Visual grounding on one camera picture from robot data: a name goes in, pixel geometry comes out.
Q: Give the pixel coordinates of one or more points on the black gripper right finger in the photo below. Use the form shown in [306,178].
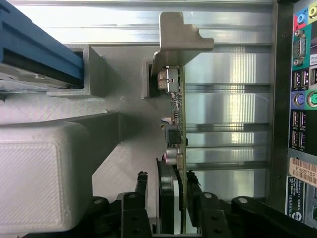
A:
[210,218]

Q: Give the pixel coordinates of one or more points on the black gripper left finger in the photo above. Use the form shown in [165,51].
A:
[135,218]

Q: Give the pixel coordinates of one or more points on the grey printed parts rack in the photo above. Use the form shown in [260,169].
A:
[37,161]

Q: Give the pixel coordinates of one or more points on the grey open PC case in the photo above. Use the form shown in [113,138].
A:
[282,99]

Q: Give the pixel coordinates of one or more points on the hard disk in blue carrier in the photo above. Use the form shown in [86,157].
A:
[37,44]

